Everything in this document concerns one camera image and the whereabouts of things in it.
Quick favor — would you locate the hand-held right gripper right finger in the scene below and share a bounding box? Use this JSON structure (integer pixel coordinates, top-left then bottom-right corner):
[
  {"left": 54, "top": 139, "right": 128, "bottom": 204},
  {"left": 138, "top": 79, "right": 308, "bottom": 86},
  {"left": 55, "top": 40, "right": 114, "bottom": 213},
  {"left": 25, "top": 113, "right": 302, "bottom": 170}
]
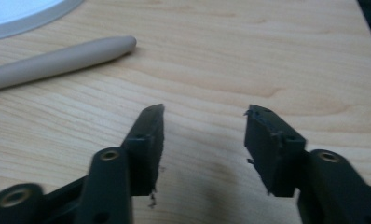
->
[{"left": 243, "top": 104, "right": 371, "bottom": 224}]

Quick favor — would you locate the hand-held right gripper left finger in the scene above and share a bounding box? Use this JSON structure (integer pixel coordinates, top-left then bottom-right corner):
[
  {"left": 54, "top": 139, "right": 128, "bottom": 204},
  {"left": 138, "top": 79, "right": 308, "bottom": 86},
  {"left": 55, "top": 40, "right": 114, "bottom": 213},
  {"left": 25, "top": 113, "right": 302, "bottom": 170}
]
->
[{"left": 76, "top": 103, "right": 166, "bottom": 224}]

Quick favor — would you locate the white plate with grey rim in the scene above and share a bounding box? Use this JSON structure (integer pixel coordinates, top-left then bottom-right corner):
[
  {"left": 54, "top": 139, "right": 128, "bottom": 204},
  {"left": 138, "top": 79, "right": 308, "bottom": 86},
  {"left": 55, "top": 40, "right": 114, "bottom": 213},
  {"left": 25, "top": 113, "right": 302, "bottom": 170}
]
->
[{"left": 0, "top": 0, "right": 85, "bottom": 43}]

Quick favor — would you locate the beige utensil handle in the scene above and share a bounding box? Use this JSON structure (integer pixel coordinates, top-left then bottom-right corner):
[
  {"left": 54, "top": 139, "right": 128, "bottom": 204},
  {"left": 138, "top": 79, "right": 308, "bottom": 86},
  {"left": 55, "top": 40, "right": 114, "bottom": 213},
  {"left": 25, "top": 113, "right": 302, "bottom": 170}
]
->
[{"left": 0, "top": 35, "right": 138, "bottom": 93}]

